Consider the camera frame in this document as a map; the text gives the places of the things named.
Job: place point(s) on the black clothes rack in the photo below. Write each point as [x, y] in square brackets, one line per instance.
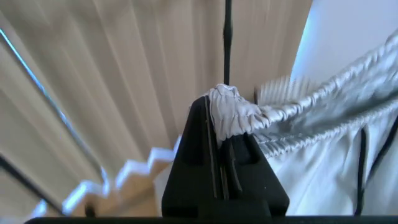
[228, 46]

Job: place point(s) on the pale grey shorts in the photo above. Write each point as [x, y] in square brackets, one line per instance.
[311, 174]

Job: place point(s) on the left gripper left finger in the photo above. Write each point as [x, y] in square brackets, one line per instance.
[189, 174]

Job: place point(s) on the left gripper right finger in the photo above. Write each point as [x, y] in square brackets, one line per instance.
[255, 186]

